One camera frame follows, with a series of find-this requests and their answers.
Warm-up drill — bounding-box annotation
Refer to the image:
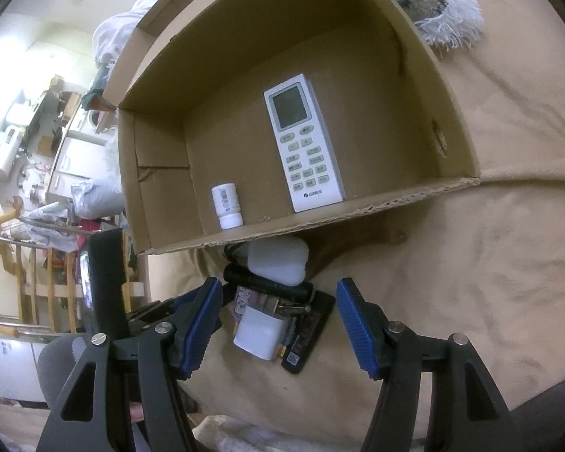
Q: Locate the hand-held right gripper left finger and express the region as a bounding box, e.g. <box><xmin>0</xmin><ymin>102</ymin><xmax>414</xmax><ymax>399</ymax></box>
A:
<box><xmin>35</xmin><ymin>277</ymin><xmax>224</xmax><ymax>452</ymax></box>

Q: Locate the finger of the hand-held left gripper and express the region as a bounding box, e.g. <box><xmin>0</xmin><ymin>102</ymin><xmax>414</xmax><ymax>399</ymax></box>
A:
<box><xmin>122</xmin><ymin>299</ymin><xmax>182</xmax><ymax>328</ymax></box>

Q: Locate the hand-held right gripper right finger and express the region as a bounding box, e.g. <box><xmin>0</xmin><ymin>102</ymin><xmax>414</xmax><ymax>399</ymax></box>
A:
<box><xmin>335</xmin><ymin>277</ymin><xmax>512</xmax><ymax>452</ymax></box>

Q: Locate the black packet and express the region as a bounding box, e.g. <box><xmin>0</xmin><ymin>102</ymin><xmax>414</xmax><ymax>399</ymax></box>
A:
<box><xmin>281</xmin><ymin>290</ymin><xmax>336</xmax><ymax>376</ymax></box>

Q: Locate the white charger plug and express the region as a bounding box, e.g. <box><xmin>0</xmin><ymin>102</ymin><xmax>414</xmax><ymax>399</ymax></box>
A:
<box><xmin>233</xmin><ymin>306</ymin><xmax>288</xmax><ymax>362</ymax></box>

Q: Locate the pink patterned packet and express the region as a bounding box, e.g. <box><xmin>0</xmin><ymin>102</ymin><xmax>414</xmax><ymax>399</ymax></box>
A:
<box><xmin>233</xmin><ymin>286</ymin><xmax>276</xmax><ymax>321</ymax></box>

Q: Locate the black flashlight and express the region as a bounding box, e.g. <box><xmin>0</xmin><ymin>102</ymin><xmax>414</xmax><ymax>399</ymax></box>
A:
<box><xmin>223</xmin><ymin>264</ymin><xmax>314</xmax><ymax>301</ymax></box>

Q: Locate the white rounded plastic case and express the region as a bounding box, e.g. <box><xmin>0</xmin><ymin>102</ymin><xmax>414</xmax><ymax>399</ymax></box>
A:
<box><xmin>247</xmin><ymin>237</ymin><xmax>310</xmax><ymax>286</ymax></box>

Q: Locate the brown cardboard box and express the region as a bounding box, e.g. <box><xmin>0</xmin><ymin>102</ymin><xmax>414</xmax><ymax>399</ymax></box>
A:
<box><xmin>102</xmin><ymin>0</ymin><xmax>481</xmax><ymax>257</ymax></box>

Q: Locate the wooden chair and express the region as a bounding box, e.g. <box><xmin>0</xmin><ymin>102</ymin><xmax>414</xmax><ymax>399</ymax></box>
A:
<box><xmin>0</xmin><ymin>212</ymin><xmax>144</xmax><ymax>340</ymax></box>

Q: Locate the white plastic bag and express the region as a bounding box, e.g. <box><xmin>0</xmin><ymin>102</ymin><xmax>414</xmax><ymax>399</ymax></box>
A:
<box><xmin>70</xmin><ymin>178</ymin><xmax>125</xmax><ymax>220</ymax></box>

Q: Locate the person's grey trouser leg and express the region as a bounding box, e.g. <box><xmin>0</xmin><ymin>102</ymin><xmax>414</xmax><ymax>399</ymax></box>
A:
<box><xmin>37</xmin><ymin>334</ymin><xmax>88</xmax><ymax>408</ymax></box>
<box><xmin>506</xmin><ymin>377</ymin><xmax>565</xmax><ymax>452</ymax></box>

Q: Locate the white low cupboard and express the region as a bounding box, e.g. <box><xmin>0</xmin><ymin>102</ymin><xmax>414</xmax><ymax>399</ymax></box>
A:
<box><xmin>0</xmin><ymin>334</ymin><xmax>52</xmax><ymax>406</ymax></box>

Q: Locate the white cabinet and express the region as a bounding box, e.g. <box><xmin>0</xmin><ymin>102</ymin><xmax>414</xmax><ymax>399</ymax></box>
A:
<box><xmin>47</xmin><ymin>132</ymin><xmax>118</xmax><ymax>203</ymax></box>

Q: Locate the small white pill bottle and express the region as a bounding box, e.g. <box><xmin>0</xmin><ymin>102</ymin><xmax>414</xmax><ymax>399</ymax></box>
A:
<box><xmin>211</xmin><ymin>182</ymin><xmax>244</xmax><ymax>231</ymax></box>

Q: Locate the white kitchen appliance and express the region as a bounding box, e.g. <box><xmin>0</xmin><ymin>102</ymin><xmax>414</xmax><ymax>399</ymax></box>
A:
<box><xmin>0</xmin><ymin>148</ymin><xmax>20</xmax><ymax>180</ymax></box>

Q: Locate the white washing machine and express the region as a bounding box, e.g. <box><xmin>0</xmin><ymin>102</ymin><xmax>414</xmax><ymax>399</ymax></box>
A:
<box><xmin>82</xmin><ymin>108</ymin><xmax>111</xmax><ymax>135</ymax></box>

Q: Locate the beige blanket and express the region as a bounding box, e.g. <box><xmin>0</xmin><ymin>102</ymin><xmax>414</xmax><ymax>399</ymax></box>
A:
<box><xmin>0</xmin><ymin>0</ymin><xmax>565</xmax><ymax>452</ymax></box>

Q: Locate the white remote control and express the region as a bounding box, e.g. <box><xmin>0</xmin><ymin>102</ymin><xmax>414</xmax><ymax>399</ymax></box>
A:
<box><xmin>264</xmin><ymin>74</ymin><xmax>347</xmax><ymax>213</ymax></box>

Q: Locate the white duvet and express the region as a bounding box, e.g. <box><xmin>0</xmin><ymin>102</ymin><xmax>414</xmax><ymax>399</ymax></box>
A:
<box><xmin>92</xmin><ymin>0</ymin><xmax>203</xmax><ymax>64</ymax></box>

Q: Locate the white fluffy patterned blanket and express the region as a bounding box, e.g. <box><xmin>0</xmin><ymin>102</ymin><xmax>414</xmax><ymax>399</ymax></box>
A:
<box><xmin>362</xmin><ymin>0</ymin><xmax>485</xmax><ymax>55</ymax></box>

